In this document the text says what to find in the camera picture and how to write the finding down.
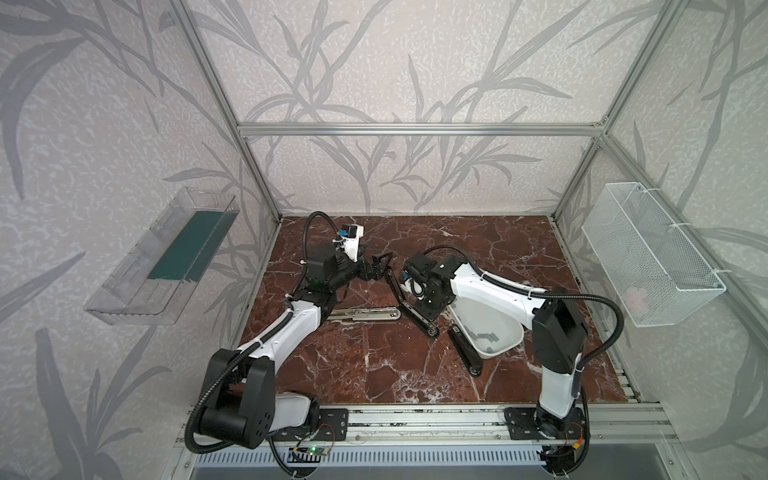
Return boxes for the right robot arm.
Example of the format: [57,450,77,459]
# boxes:
[401,250,625,431]

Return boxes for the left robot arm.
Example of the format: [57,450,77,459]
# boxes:
[184,246,394,454]

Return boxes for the white plastic tray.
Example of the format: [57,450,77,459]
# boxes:
[448,298,524,360]

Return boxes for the staple strips in tray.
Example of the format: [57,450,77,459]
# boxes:
[476,333,499,343]

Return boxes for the green circuit board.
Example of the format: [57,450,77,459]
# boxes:
[291,445,333,462]

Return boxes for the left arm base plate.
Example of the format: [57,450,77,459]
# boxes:
[273,408,350,442]

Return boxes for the aluminium front rail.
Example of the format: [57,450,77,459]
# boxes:
[173,403,679,449]

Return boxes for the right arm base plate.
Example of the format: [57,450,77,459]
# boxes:
[503,406,587,442]

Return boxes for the clear plastic wall bin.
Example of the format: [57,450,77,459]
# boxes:
[84,187,240,326]

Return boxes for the white wire mesh basket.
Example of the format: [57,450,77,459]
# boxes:
[582,182,727,328]

